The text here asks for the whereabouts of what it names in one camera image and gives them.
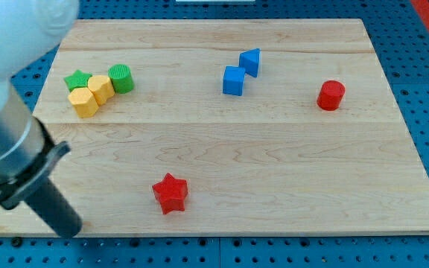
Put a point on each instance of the green cylinder block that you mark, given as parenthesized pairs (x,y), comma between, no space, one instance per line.
(121,78)

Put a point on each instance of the red star block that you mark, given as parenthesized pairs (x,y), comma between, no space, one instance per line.
(171,193)

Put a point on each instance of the light wooden board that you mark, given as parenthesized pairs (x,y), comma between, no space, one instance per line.
(267,163)

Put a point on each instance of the red cylinder block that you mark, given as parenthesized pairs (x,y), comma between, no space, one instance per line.
(331,95)

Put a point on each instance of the blue cube block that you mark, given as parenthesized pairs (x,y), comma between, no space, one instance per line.
(233,80)

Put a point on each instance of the yellow pentagon block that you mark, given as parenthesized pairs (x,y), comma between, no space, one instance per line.
(101,87)

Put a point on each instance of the black pusher mount bracket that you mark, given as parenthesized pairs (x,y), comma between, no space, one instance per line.
(34,179)

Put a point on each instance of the green star block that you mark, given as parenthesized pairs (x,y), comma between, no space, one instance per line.
(78,79)

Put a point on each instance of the blue triangle block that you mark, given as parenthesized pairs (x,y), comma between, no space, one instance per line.
(250,61)

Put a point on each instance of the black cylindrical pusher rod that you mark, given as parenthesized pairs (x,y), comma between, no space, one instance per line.
(53,208)

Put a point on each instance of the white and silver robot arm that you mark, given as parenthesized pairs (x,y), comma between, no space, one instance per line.
(28,30)

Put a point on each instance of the yellow hexagon block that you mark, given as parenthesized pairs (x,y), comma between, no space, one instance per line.
(83,102)

